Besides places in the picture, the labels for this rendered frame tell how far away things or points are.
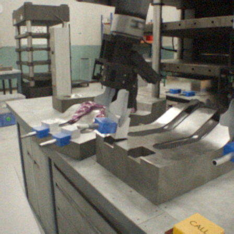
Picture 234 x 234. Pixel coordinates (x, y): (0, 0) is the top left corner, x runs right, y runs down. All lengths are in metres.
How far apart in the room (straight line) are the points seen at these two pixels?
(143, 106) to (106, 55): 0.48
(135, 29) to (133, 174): 0.32
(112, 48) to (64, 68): 4.45
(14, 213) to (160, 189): 0.37
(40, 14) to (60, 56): 0.91
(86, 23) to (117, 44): 8.10
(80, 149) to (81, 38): 7.87
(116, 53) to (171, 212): 0.36
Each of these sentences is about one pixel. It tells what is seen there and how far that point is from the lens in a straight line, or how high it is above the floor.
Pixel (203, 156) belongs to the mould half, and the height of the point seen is 0.88.
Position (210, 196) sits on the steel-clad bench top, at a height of 0.80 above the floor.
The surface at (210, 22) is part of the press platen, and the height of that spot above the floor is 1.26.
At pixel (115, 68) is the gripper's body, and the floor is 1.07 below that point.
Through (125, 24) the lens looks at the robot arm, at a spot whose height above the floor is 1.17.
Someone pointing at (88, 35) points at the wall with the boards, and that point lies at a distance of 8.65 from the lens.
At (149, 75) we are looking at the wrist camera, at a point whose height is 1.05.
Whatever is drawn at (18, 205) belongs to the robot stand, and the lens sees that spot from 0.22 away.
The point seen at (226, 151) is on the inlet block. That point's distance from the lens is 0.50.
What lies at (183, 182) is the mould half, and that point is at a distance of 0.58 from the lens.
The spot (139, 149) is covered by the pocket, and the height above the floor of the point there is 0.88.
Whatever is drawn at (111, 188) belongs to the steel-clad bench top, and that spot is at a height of 0.80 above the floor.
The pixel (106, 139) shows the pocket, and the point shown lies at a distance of 0.67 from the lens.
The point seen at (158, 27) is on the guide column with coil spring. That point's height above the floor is 1.25.
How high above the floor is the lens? 1.11
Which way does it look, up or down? 15 degrees down
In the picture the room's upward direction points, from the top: straight up
